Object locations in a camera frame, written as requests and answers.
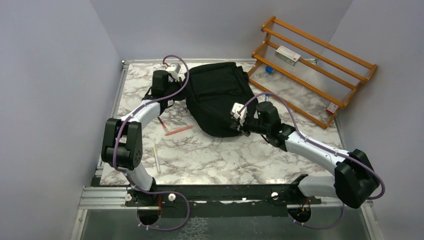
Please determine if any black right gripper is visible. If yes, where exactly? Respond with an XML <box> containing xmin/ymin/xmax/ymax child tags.
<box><xmin>230</xmin><ymin>114</ymin><xmax>270</xmax><ymax>138</ymax></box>

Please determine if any black student bag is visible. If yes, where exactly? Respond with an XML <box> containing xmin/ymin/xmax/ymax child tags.
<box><xmin>179</xmin><ymin>62</ymin><xmax>254</xmax><ymax>138</ymax></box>

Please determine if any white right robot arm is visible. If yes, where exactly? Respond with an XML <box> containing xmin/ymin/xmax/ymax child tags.
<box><xmin>231</xmin><ymin>102</ymin><xmax>382</xmax><ymax>209</ymax></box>

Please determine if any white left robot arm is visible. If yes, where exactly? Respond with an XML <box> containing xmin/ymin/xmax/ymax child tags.
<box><xmin>100</xmin><ymin>67</ymin><xmax>182</xmax><ymax>206</ymax></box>

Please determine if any salmon pink pencil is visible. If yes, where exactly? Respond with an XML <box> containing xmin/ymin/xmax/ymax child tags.
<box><xmin>165</xmin><ymin>125</ymin><xmax>194</xmax><ymax>136</ymax></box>

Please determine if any small blue object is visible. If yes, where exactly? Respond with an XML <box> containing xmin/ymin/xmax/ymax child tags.
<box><xmin>265</xmin><ymin>66</ymin><xmax>274</xmax><ymax>75</ymax></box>

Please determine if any orange wooden shelf rack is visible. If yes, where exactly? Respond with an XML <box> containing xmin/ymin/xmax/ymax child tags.
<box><xmin>248</xmin><ymin>16</ymin><xmax>378</xmax><ymax>129</ymax></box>

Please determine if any pale yellow pencil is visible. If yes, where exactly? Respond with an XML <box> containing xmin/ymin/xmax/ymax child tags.
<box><xmin>153</xmin><ymin>146</ymin><xmax>162</xmax><ymax>174</ymax></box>

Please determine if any small red white box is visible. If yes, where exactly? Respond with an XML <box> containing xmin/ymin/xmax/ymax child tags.
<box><xmin>326</xmin><ymin>102</ymin><xmax>339</xmax><ymax>115</ymax></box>

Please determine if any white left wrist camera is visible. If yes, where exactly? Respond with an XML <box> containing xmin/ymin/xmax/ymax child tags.
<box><xmin>165</xmin><ymin>63</ymin><xmax>181</xmax><ymax>82</ymax></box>

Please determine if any black metal base rail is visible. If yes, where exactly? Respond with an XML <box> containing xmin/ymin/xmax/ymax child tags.
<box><xmin>106</xmin><ymin>177</ymin><xmax>321</xmax><ymax>219</ymax></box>

